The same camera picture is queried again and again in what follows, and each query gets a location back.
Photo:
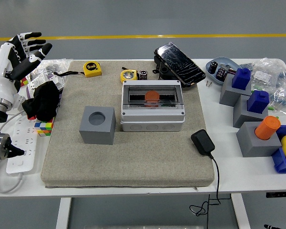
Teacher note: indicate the black upright capacitor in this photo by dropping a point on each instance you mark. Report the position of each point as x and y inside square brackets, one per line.
[213, 68]

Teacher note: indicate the small green connector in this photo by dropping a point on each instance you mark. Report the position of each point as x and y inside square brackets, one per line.
[271, 108]

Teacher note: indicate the white table leg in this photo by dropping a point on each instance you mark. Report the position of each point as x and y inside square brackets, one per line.
[63, 212]
[240, 212]

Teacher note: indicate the blue block battery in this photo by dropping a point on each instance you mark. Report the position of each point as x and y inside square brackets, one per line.
[240, 80]
[257, 102]

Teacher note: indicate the blue plastic bin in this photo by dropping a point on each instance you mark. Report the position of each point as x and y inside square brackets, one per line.
[280, 162]

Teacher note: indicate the orange cylinder battery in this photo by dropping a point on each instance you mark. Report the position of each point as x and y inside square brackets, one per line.
[152, 95]
[267, 128]

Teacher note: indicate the white switch package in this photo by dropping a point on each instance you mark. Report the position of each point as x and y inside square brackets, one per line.
[38, 81]

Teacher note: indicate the blue-grey oval tray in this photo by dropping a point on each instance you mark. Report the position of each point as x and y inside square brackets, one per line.
[225, 61]

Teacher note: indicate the grey-brown mat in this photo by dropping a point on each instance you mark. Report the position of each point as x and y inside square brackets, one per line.
[145, 162]

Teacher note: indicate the black lying capacitor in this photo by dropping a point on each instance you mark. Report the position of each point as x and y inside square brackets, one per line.
[221, 72]

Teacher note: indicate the black cracked screen device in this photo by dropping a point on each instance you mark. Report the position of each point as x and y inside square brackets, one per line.
[178, 62]

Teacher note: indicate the clear plastic bags of parts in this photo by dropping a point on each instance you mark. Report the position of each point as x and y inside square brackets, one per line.
[276, 78]

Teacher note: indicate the white power strip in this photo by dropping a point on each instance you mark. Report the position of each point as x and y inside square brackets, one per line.
[26, 138]

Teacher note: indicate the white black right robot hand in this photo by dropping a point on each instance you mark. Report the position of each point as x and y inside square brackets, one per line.
[269, 226]

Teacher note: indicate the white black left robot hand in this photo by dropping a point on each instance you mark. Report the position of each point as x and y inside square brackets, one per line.
[2, 66]

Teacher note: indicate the grey junction box clear lid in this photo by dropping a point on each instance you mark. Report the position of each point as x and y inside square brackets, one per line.
[152, 124]

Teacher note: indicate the black power adapter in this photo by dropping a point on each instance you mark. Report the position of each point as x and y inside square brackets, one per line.
[202, 142]

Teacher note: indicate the grey cube holder block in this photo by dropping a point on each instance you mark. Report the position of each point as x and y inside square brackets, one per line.
[240, 117]
[226, 95]
[97, 136]
[250, 145]

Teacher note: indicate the clear plastic bag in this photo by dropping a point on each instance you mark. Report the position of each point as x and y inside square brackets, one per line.
[54, 65]

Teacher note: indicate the black table control panel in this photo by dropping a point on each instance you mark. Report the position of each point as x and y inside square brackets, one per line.
[280, 194]

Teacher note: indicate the black cloth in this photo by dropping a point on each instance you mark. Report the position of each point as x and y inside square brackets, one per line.
[40, 100]

